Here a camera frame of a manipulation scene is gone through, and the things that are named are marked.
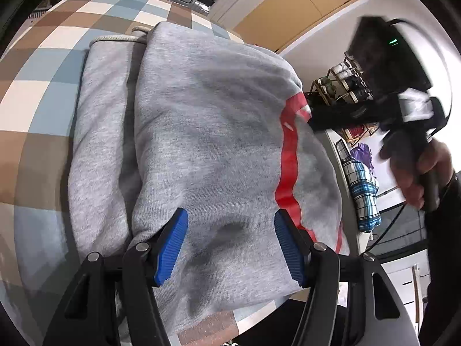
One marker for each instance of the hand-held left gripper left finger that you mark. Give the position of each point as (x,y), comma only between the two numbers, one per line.
(171,248)

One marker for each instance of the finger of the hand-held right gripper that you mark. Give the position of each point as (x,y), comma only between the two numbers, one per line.
(342,117)

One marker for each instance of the white drawer cabinet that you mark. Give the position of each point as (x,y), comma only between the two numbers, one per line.
(403,288)

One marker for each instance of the wooden shoe rack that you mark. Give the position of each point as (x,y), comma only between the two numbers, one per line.
(315,86)

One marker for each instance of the wooden door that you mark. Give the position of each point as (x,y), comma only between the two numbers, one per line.
(306,7)

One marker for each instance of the blue plaid cloth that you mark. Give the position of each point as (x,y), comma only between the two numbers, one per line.
(363,194)

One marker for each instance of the person's right hand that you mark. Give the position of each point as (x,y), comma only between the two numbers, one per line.
(437,158)

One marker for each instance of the person's right forearm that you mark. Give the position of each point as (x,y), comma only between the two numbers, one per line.
(443,259)

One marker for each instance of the purple cloth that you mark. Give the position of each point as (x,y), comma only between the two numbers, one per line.
(363,156)

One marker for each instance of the checked bed sheet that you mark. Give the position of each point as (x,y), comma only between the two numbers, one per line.
(43,79)

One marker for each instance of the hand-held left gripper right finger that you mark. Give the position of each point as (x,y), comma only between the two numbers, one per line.
(290,248)

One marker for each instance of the white low table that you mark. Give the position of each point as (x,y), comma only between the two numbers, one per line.
(354,238)

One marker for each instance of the shoe rack with shoes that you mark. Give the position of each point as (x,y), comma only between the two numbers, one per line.
(342,72)

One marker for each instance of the grey printed hoodie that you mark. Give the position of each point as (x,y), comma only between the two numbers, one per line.
(201,115)

